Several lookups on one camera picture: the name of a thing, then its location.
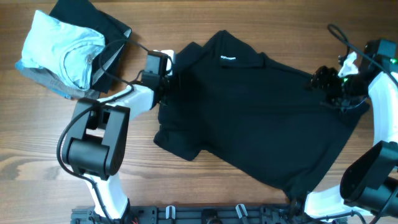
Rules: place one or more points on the grey folded garment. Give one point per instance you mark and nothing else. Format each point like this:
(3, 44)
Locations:
(49, 80)

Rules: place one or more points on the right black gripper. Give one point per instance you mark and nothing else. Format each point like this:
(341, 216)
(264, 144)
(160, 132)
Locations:
(322, 79)

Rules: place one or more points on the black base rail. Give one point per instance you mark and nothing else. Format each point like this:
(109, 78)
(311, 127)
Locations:
(264, 214)

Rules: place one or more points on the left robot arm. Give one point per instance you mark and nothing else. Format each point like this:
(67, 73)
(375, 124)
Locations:
(93, 145)

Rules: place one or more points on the black polo shirt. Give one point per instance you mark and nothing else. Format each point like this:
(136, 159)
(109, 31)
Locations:
(254, 113)

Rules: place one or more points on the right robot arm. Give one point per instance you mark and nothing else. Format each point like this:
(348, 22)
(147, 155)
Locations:
(365, 188)

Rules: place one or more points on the black folded garment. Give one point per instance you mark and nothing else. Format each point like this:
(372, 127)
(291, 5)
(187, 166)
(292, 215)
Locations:
(82, 13)

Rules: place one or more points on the light blue folded t-shirt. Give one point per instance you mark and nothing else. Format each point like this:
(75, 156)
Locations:
(65, 49)

